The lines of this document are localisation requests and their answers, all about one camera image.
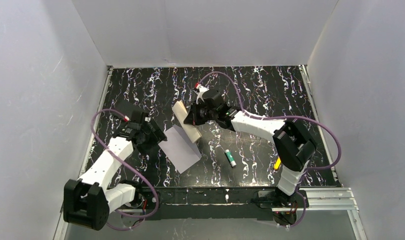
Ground cream letter paper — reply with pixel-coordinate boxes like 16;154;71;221
171;100;203;144

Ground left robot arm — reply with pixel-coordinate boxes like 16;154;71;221
62;108;167;231

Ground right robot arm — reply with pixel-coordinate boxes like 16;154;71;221
182;85;317;197

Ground green white glue stick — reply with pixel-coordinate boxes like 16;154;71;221
224;149;237;168

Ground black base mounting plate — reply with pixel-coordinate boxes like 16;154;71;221
103;180;311;226

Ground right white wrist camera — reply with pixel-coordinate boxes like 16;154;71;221
193;82;209;105

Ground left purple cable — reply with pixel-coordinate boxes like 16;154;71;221
90;108;160;232

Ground purple cable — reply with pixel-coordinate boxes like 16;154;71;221
90;108;160;232
197;71;343;229

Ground yellow handled screwdriver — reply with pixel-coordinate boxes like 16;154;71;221
273;157;282;171

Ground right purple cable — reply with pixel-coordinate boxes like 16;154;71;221
197;71;343;229

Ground aluminium frame rail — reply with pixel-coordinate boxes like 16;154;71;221
53;65;369;240

